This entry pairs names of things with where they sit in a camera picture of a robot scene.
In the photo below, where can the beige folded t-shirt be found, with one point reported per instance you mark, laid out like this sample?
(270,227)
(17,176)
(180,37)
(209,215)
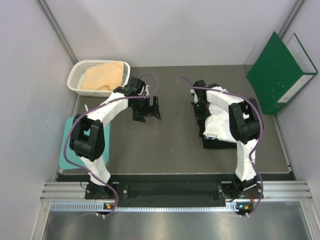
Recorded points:
(103,77)

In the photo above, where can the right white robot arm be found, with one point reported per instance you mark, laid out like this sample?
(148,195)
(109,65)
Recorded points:
(245,127)

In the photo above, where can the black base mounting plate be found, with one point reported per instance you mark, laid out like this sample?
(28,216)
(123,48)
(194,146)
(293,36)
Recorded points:
(137,190)

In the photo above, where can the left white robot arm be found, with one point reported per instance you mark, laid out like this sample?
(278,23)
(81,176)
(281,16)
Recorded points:
(86,137)

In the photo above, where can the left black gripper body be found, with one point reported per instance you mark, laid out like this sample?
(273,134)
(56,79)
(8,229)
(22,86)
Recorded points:
(141,107)

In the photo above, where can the green ring binder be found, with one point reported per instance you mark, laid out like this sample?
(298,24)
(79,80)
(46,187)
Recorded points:
(280,72)

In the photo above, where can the aluminium rail frame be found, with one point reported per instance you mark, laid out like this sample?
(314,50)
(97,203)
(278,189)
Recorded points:
(286,212)

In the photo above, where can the black t-shirt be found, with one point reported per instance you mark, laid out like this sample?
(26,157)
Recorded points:
(209,143)

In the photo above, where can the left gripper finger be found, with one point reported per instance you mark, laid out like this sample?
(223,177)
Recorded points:
(139,118)
(154,109)

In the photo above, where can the white plastic basket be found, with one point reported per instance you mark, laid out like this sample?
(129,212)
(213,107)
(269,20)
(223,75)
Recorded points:
(77,74)

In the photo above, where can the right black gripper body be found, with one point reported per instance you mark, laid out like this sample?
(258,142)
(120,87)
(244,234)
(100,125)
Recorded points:
(201,107)

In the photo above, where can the white daisy print t-shirt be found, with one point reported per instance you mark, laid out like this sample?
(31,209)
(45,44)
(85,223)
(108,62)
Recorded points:
(216,126)

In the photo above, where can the teal cutting mat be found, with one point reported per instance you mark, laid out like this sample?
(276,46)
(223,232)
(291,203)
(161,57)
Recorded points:
(64,165)

